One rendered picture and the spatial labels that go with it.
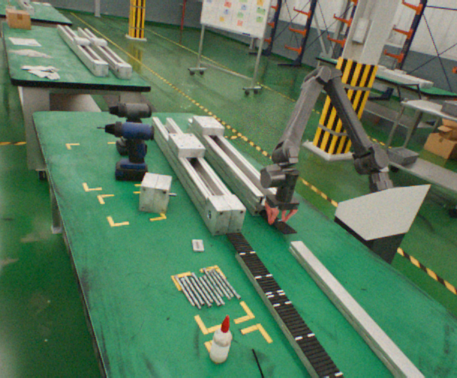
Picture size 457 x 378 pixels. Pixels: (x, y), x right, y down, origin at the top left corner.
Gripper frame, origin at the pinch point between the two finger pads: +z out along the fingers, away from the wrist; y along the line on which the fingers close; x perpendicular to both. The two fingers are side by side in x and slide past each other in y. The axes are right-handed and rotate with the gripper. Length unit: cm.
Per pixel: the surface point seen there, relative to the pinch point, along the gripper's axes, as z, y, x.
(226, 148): -5, -2, -53
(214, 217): -3.9, 24.2, 0.6
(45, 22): 1, 76, -498
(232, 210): -6.8, 19.1, 1.4
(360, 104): 12, -249, -228
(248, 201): -0.9, 5.0, -12.7
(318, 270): -0.4, 1.1, 26.1
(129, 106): -19, 41, -61
